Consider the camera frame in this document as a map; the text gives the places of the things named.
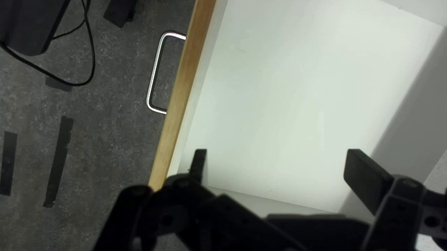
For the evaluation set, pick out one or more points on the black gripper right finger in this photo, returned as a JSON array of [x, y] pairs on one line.
[[400, 209]]

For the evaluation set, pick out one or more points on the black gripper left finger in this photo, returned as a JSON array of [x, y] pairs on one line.
[[141, 217]]

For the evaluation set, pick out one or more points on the wooden front white drawer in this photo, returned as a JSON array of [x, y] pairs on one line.
[[303, 102]]

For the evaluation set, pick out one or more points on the long black floor tape strip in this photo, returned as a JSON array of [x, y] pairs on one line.
[[58, 162]]

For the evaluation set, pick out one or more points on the short black floor tape piece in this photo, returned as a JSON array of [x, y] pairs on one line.
[[58, 83]]

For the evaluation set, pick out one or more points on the black box on floor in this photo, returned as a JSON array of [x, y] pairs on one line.
[[29, 22]]

